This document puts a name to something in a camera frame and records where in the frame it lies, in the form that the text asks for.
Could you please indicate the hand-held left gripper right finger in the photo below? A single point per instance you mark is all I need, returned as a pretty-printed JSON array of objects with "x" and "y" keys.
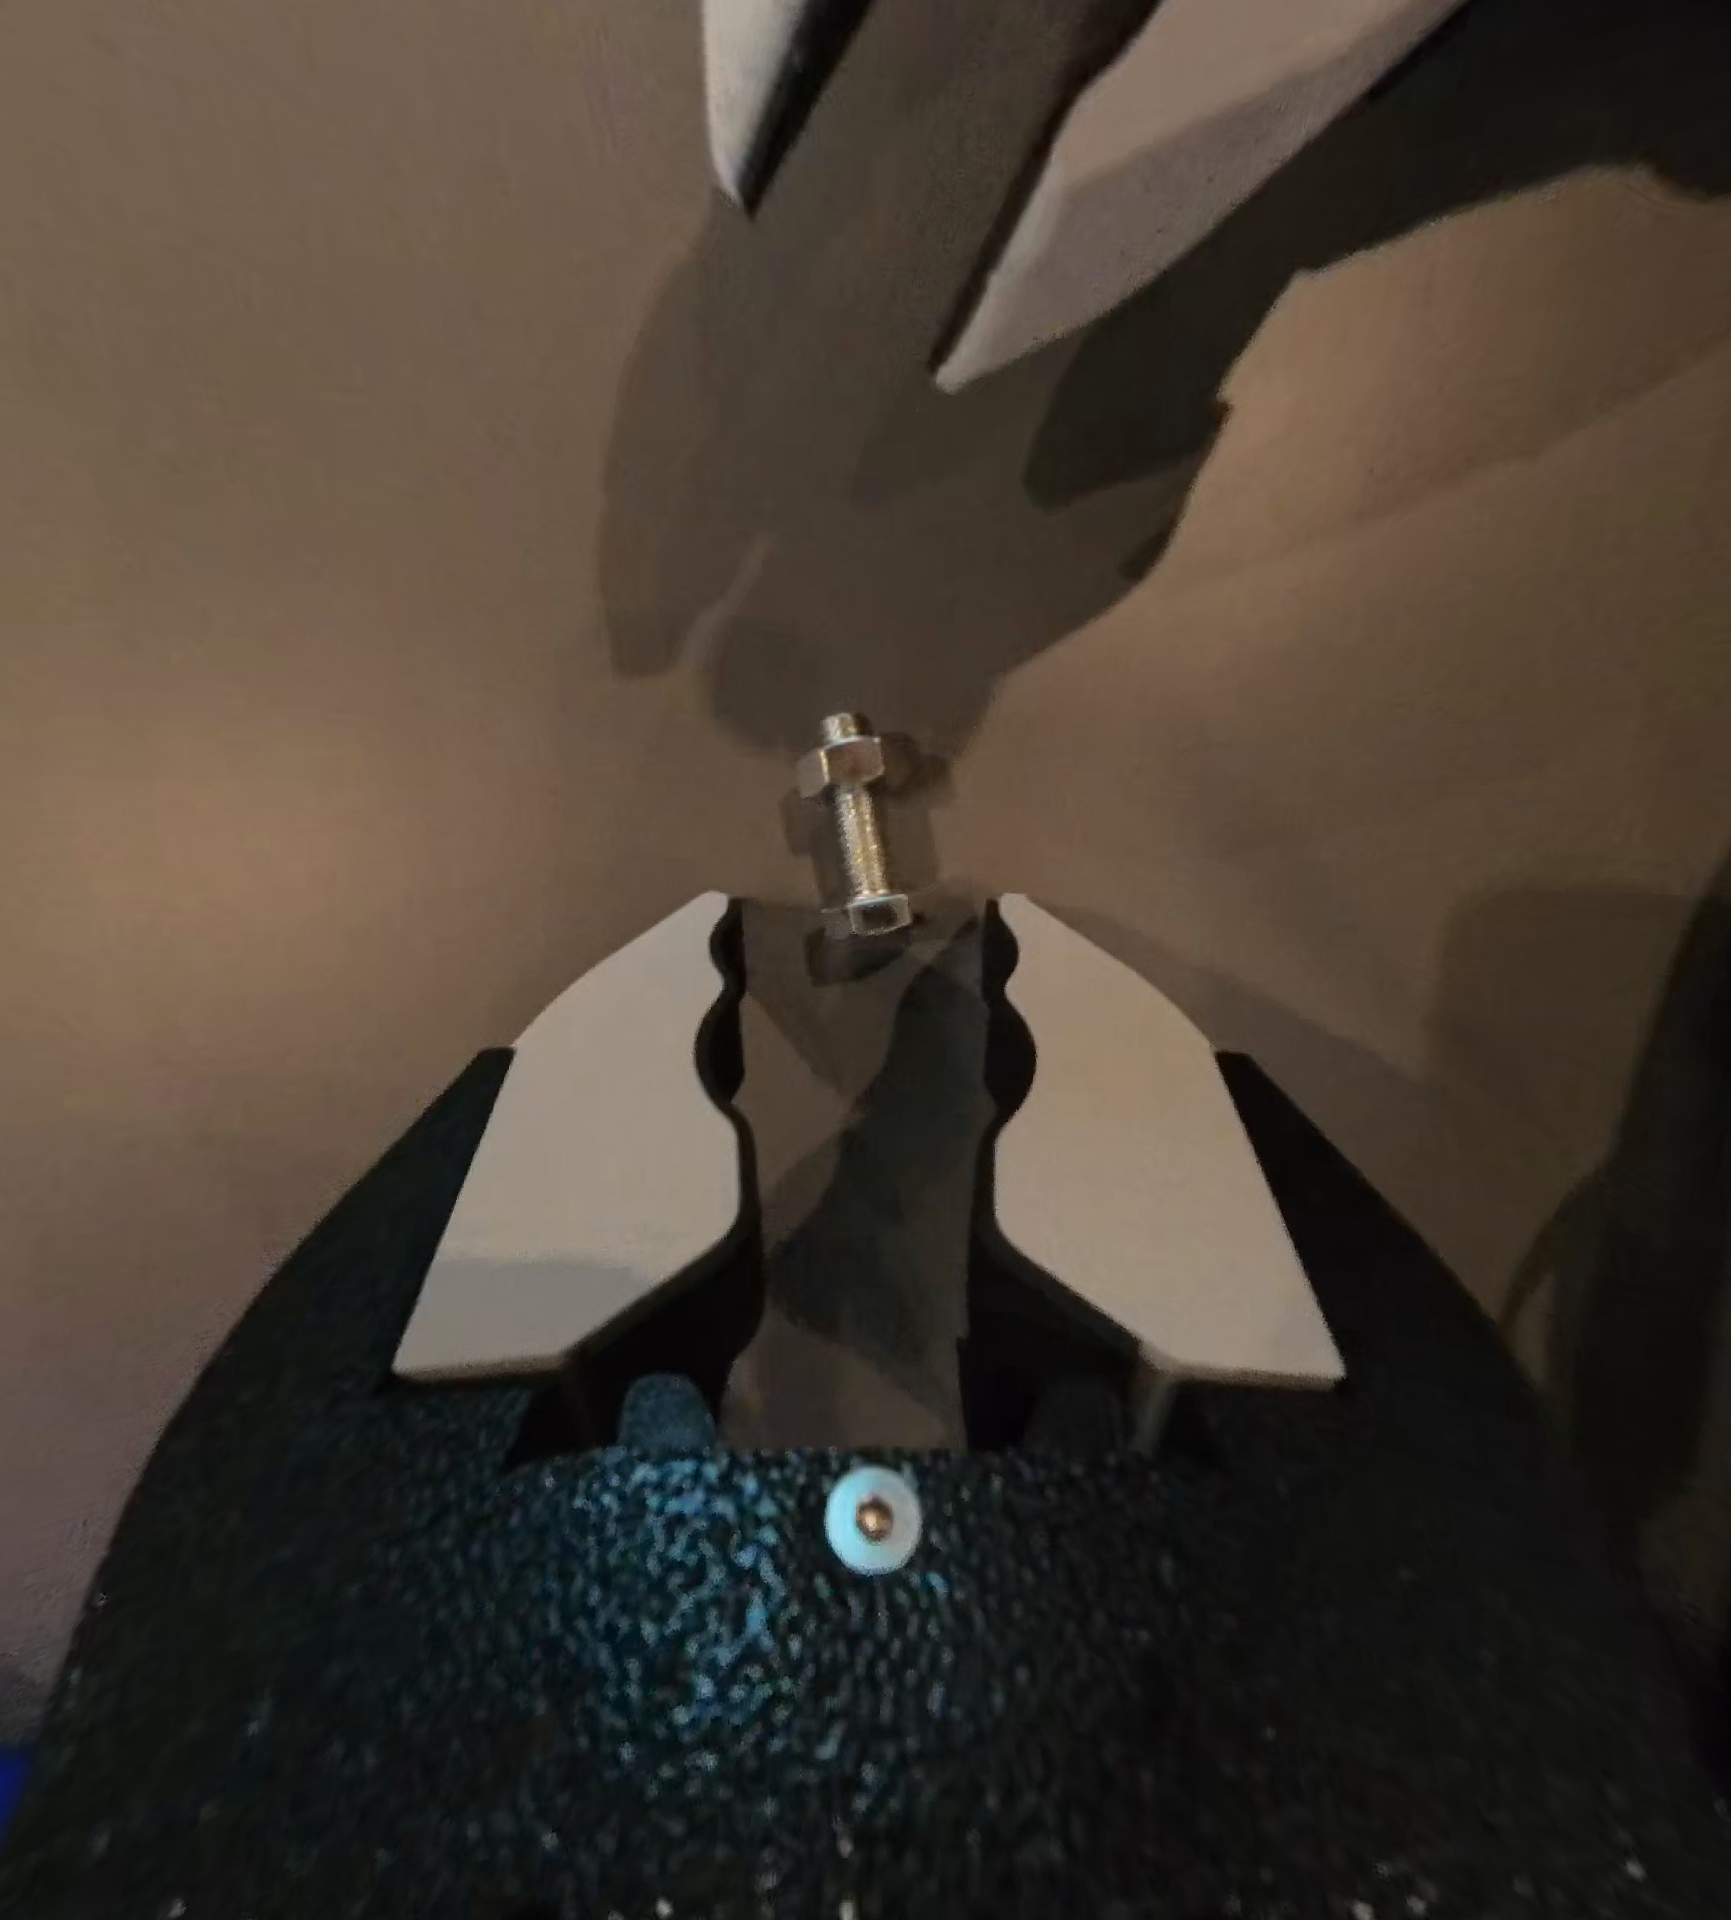
[{"x": 1166, "y": 1201}]

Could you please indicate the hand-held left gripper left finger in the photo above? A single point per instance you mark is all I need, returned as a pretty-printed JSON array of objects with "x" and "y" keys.
[{"x": 580, "y": 1184}]

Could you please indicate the silver hex bolt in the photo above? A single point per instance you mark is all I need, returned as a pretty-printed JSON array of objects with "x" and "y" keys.
[{"x": 856, "y": 849}]

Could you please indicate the silver hex nut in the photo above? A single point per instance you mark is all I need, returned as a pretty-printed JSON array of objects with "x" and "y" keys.
[{"x": 850, "y": 768}]

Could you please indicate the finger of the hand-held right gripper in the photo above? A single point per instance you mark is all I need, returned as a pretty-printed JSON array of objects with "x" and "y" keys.
[
  {"x": 1180, "y": 151},
  {"x": 752, "y": 91}
]

